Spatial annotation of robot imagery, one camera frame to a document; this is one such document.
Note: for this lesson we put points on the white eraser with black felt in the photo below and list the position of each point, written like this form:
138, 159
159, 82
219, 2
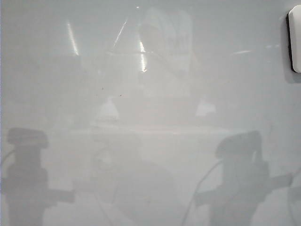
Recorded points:
295, 37

